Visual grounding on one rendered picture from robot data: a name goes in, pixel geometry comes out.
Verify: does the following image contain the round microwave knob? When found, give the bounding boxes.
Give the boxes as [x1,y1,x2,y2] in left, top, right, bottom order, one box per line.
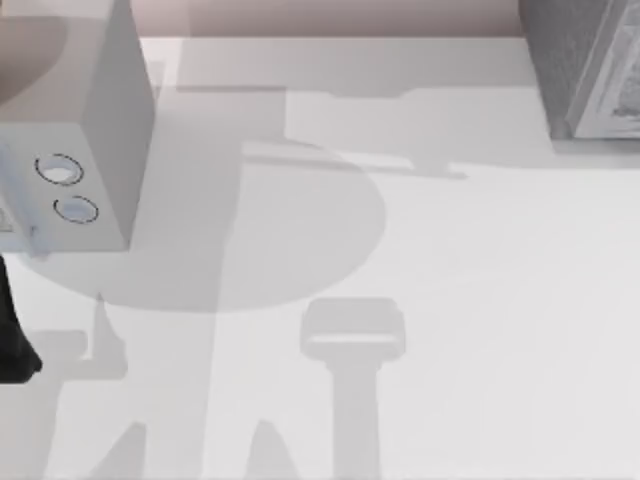
[52,195,100,226]
[34,153,85,187]

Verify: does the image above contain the pale microwave oven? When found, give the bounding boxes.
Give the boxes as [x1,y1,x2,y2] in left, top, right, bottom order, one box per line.
[0,0,156,260]

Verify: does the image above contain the grey cabinet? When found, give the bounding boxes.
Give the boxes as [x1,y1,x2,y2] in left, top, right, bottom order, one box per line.
[517,0,640,142]

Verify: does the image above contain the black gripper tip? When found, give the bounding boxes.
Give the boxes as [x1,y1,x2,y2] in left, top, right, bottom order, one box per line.
[0,253,44,386]

